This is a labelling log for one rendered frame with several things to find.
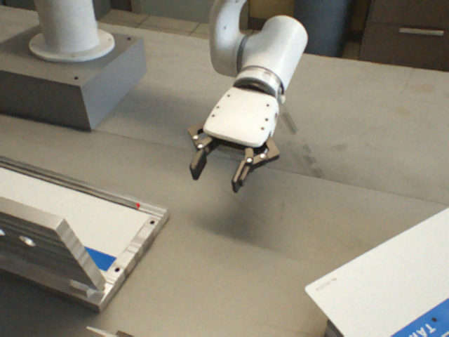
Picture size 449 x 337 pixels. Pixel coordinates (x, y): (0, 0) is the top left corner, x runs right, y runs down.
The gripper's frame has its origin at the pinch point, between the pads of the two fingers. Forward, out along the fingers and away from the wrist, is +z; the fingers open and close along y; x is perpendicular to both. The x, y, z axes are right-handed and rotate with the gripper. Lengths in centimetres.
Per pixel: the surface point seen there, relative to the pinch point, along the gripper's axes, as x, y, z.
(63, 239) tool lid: 9.6, 10.1, 19.4
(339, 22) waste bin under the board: -144, 22, -207
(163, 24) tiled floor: -179, 163, -211
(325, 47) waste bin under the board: -159, 28, -200
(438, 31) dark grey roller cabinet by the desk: -137, -34, -205
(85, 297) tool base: -6.8, 12.3, 22.2
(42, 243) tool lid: 6.0, 14.6, 20.0
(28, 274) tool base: -7.1, 22.8, 22.2
